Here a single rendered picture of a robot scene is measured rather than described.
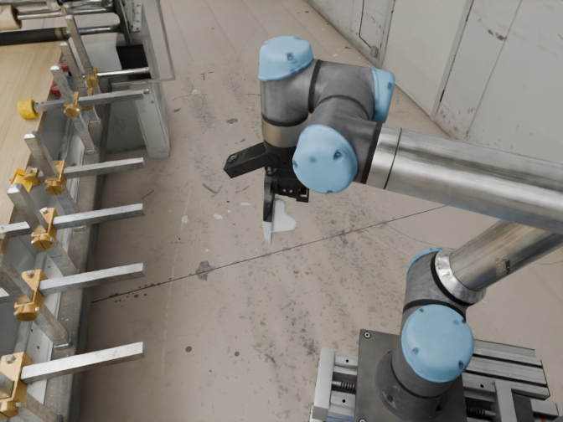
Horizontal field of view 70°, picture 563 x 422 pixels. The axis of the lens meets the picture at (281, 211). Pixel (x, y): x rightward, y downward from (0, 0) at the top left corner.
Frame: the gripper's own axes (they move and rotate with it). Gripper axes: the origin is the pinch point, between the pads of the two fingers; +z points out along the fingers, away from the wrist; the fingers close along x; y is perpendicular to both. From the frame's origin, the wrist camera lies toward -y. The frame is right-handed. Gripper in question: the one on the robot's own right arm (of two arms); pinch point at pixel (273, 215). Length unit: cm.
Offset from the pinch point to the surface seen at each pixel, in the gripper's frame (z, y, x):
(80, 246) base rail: 62, -82, 26
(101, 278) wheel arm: 36, -50, -1
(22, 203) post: 22, -76, 11
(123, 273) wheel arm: 36, -45, 2
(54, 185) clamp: 35, -85, 31
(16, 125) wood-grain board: 42, -130, 69
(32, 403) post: 45, -55, -33
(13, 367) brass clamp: 35, -57, -28
